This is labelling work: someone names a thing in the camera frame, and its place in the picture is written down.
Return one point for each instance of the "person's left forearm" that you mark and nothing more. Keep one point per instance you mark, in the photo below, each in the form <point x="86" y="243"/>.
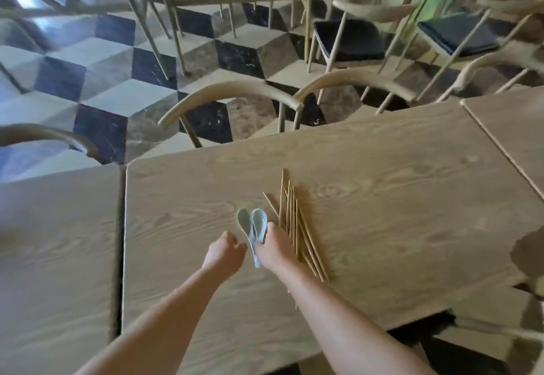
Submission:
<point x="161" y="332"/>

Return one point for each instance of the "bundle of wooden chopsticks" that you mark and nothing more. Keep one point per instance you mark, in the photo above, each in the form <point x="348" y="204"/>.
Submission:
<point x="292" y="226"/>

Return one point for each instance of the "person's right forearm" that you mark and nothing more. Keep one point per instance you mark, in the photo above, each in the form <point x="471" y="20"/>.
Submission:
<point x="340" y="332"/>

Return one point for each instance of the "person's left hand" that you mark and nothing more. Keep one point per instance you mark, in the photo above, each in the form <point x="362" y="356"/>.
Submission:
<point x="223" y="255"/>

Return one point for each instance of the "person's right hand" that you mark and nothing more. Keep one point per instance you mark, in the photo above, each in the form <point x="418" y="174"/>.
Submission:
<point x="276" y="253"/>

